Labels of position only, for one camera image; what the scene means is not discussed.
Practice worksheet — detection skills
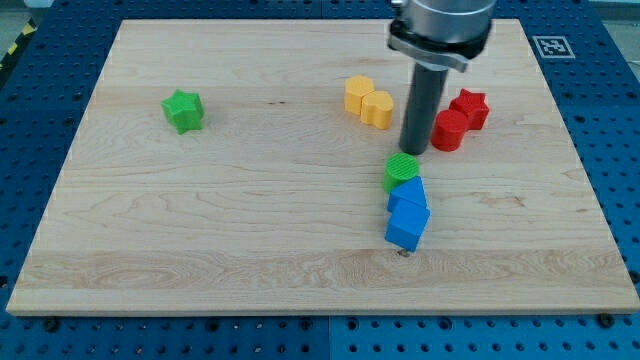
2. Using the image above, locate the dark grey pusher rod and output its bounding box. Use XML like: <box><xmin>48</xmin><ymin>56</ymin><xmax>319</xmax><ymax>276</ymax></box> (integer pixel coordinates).
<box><xmin>399</xmin><ymin>63</ymin><xmax>448</xmax><ymax>155</ymax></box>

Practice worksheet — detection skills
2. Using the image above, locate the red cylinder block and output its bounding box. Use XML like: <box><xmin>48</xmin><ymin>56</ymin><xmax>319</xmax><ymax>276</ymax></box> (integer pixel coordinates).
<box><xmin>431</xmin><ymin>109</ymin><xmax>469</xmax><ymax>152</ymax></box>

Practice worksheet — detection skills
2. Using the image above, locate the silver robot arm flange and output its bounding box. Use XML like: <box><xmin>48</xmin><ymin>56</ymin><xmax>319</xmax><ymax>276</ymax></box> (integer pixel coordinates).
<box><xmin>387</xmin><ymin>0</ymin><xmax>496</xmax><ymax>72</ymax></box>

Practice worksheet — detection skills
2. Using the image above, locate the green star block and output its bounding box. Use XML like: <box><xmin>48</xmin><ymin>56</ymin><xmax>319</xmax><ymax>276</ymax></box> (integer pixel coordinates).
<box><xmin>161</xmin><ymin>89</ymin><xmax>204</xmax><ymax>135</ymax></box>

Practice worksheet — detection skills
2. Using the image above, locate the red star block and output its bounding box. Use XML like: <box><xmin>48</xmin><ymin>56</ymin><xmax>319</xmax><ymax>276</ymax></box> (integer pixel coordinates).
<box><xmin>449</xmin><ymin>88</ymin><xmax>490</xmax><ymax>130</ymax></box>

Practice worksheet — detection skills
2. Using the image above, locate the wooden board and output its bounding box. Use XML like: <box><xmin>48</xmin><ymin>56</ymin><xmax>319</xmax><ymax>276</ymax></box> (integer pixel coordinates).
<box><xmin>7</xmin><ymin>19</ymin><xmax>639</xmax><ymax>316</ymax></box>

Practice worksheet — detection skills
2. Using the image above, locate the green cylinder block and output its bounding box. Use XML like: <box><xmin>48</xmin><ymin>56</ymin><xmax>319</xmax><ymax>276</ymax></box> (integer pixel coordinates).
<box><xmin>382</xmin><ymin>152</ymin><xmax>420</xmax><ymax>193</ymax></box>

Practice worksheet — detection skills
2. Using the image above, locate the yellow heart block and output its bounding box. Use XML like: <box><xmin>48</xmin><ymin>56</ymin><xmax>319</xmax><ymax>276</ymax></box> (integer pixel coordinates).
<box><xmin>360</xmin><ymin>91</ymin><xmax>394</xmax><ymax>130</ymax></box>

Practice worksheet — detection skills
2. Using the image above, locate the blue pentagon block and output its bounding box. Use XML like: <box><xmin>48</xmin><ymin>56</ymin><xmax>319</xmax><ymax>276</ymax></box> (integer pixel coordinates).
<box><xmin>387</xmin><ymin>176</ymin><xmax>428</xmax><ymax>212</ymax></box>

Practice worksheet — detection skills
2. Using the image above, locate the blue cube block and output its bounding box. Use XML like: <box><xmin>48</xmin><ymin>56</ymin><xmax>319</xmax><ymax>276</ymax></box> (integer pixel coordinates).
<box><xmin>384</xmin><ymin>199</ymin><xmax>431</xmax><ymax>252</ymax></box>

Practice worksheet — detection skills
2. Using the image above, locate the yellow hexagon block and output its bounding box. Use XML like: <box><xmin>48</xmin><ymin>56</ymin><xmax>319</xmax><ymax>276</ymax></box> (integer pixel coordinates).
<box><xmin>344</xmin><ymin>75</ymin><xmax>375</xmax><ymax>115</ymax></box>

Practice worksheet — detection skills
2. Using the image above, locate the white fiducial marker tag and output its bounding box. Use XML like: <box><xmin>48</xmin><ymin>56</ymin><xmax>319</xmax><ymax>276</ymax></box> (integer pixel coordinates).
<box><xmin>533</xmin><ymin>35</ymin><xmax>575</xmax><ymax>59</ymax></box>

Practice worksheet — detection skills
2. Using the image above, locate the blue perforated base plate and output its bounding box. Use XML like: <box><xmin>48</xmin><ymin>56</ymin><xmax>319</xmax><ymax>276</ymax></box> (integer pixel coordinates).
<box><xmin>1</xmin><ymin>0</ymin><xmax>639</xmax><ymax>359</ymax></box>

